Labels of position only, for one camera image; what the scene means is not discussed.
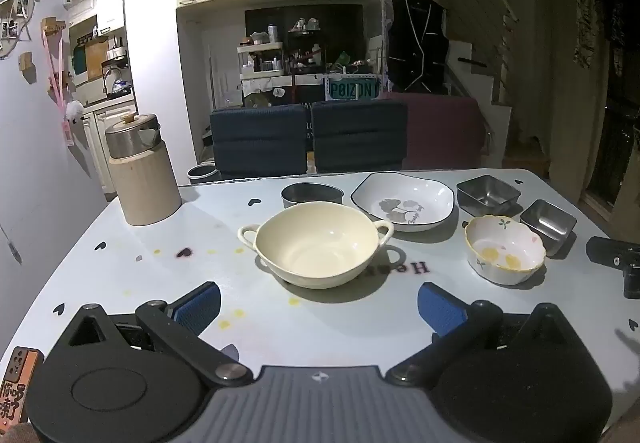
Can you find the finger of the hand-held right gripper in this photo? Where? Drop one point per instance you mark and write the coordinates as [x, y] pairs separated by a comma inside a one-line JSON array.
[[607, 250], [632, 280]]

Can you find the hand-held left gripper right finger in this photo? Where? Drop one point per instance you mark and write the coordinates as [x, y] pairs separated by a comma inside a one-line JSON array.
[[440, 308]]

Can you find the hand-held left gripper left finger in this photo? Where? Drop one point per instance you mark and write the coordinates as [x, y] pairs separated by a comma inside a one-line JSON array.
[[200, 308]]

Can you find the steel rectangular container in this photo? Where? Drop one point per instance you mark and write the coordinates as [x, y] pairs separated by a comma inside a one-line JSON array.
[[487, 195], [547, 220]]

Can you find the white floral bowl yellow rim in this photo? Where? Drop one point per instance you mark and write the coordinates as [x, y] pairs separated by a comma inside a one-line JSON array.
[[500, 248]]

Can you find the white leaf-print square plate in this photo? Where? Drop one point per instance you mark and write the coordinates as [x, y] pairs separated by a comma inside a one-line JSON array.
[[400, 198]]

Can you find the beige canister with steel lid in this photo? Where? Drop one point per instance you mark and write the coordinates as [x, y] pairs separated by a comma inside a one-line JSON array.
[[145, 188]]

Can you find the black bin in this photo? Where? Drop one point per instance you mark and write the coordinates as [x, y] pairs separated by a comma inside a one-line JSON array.
[[202, 173]]

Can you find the round steel bowl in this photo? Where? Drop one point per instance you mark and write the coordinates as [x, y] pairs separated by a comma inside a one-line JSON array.
[[305, 193]]

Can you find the dark blue chair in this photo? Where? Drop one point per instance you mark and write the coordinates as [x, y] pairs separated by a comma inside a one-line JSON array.
[[257, 143], [357, 138]]

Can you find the maroon chair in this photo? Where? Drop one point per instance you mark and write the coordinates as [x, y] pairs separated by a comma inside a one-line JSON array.
[[445, 133]]

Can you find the orange printed card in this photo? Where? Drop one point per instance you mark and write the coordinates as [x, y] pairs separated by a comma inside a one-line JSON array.
[[20, 383]]

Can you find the white kitchen cabinet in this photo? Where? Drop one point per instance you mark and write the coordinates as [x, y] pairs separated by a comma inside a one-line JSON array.
[[95, 133]]

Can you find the teal sign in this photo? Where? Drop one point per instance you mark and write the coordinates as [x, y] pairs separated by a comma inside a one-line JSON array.
[[350, 89]]

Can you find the dark patterned curtain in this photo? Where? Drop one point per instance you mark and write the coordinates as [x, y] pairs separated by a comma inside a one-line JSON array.
[[595, 8]]

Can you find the white storage rack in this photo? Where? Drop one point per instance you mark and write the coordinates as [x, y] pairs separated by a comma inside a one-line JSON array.
[[260, 65]]

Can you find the black jacket with white trim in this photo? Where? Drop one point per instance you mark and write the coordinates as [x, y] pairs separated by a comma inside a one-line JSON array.
[[417, 43]]

